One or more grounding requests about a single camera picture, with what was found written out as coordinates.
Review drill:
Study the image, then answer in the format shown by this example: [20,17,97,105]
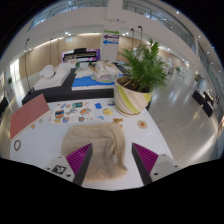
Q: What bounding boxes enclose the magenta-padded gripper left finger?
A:
[44,143,94,187]

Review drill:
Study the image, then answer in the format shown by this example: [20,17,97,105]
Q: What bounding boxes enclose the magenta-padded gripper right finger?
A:
[131,142,184,186]

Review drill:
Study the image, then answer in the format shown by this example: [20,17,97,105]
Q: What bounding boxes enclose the beige knitted towel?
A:
[60,122,129,183]

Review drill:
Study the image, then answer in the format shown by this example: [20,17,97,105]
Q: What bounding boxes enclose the small round orange sticker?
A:
[137,119,148,130]

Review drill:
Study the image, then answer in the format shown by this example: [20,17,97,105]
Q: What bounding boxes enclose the colourful sticker sheet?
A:
[49,100,116,125]

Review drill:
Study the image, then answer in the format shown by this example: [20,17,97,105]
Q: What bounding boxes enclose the small brown figure sticker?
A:
[112,117,124,128]

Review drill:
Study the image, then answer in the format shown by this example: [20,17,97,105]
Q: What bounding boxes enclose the potted plant in striped pot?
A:
[113,38,169,118]

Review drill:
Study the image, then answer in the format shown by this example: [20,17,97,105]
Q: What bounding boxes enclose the pink rectangular board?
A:
[9,93,52,141]

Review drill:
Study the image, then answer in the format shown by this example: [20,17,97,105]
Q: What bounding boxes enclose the black display platform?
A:
[21,64,129,105]

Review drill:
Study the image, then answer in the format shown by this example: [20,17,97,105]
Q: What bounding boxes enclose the blue-based architectural model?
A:
[71,74,118,92]

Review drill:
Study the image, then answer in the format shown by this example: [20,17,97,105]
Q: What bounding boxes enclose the group of black benches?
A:
[192,89,216,118]

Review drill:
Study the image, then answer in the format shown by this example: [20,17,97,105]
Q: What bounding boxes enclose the white layered architectural model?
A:
[33,63,73,92]

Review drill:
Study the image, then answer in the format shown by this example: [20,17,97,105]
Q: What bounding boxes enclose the group of black chairs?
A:
[0,96,9,116]

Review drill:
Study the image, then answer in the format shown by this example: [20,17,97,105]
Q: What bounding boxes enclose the white long architectural model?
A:
[88,60,123,83]

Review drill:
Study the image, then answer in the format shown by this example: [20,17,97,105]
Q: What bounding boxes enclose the black piano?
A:
[62,47,100,64]

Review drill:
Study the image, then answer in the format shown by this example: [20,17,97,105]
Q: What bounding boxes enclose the tall black light stand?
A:
[24,37,35,95]

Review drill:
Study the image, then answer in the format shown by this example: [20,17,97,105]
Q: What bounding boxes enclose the blue arrow sign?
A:
[102,39,120,46]

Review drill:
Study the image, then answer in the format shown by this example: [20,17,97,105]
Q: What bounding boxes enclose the purple arrow sign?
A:
[102,34,120,41]

